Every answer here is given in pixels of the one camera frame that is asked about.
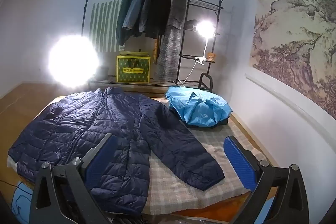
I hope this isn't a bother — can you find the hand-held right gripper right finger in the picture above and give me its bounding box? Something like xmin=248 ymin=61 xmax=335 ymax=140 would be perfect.
xmin=224 ymin=135 xmax=310 ymax=224

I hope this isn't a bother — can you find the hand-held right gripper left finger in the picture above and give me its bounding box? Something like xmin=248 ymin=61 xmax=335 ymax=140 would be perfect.
xmin=29 ymin=133 xmax=119 ymax=224

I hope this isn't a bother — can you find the navy puffer jacket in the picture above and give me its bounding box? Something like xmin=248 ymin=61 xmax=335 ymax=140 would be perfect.
xmin=8 ymin=87 xmax=226 ymax=215

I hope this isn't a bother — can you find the black metal clothes rack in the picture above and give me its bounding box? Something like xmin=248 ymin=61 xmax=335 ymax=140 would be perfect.
xmin=81 ymin=0 xmax=224 ymax=94

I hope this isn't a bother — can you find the plaid blanket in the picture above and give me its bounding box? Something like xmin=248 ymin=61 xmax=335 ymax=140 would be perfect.
xmin=7 ymin=95 xmax=271 ymax=216

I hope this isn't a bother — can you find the light blue garment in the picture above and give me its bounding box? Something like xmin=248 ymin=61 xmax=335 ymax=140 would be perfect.
xmin=165 ymin=86 xmax=234 ymax=128

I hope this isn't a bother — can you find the dark pot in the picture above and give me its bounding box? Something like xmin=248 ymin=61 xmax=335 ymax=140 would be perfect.
xmin=96 ymin=65 xmax=109 ymax=80

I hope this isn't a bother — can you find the yellow green patterned box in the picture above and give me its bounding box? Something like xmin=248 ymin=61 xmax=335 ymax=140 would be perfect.
xmin=116 ymin=51 xmax=151 ymax=83

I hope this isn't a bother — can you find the light blue cloth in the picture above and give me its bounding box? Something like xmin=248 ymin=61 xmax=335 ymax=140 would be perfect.
xmin=12 ymin=182 xmax=34 ymax=224

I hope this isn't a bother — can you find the yellow patterned scarf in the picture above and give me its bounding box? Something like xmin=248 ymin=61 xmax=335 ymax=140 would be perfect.
xmin=153 ymin=36 xmax=161 ymax=65

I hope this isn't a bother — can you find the white clip lamp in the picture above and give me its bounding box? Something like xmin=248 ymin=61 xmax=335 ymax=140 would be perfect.
xmin=194 ymin=20 xmax=217 ymax=66

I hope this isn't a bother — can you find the dark teal coat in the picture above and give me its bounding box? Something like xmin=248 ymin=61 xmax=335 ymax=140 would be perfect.
xmin=115 ymin=0 xmax=142 ymax=46

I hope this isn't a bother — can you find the blue denim jacket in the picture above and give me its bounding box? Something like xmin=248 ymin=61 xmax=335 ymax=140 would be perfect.
xmin=121 ymin=0 xmax=158 ymax=33

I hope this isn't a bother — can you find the black coat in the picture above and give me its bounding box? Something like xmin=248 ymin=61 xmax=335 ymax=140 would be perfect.
xmin=147 ymin=0 xmax=172 ymax=39

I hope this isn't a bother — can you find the white wall conduit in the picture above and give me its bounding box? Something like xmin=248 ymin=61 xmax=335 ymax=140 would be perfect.
xmin=244 ymin=73 xmax=336 ymax=135

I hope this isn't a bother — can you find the ring light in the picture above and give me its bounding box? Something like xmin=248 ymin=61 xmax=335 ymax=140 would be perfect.
xmin=49 ymin=35 xmax=100 ymax=88

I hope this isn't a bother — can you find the white lamp cable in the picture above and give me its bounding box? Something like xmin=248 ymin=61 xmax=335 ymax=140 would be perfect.
xmin=176 ymin=60 xmax=200 ymax=88

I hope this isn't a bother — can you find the landscape wall tapestry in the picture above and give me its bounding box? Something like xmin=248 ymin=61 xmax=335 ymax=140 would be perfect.
xmin=250 ymin=0 xmax=336 ymax=119

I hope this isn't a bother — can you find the green striped wall poster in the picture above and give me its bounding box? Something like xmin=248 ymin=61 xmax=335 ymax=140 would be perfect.
xmin=89 ymin=0 xmax=138 ymax=53

